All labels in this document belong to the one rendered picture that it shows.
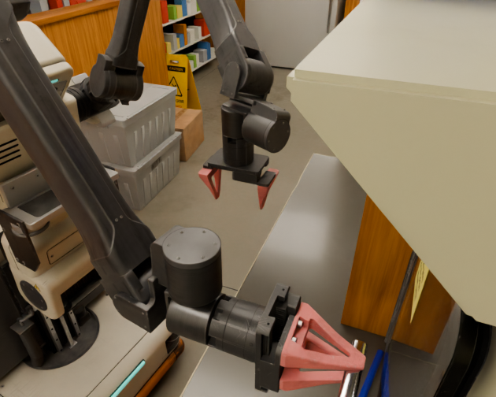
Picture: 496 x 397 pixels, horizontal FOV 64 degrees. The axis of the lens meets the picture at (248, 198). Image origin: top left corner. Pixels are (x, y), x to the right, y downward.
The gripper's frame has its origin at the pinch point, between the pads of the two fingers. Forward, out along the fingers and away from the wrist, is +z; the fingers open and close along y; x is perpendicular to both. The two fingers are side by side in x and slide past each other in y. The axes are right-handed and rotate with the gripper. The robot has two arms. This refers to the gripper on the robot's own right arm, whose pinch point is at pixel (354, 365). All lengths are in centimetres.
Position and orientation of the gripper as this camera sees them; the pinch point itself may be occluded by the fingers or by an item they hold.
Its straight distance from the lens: 43.2
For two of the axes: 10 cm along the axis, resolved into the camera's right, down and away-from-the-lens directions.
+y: 0.0, -8.2, -5.7
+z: 9.3, 2.1, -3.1
